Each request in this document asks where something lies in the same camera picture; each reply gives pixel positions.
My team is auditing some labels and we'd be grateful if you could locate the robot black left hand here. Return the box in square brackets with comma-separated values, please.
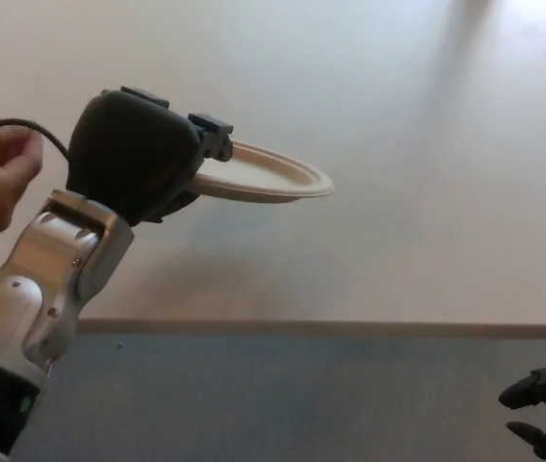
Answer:
[65, 86, 235, 227]

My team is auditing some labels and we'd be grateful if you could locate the beige round paper plate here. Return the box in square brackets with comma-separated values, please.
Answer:
[194, 138, 335, 206]

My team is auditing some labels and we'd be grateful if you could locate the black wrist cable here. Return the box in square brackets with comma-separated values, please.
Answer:
[0, 117, 70, 284]

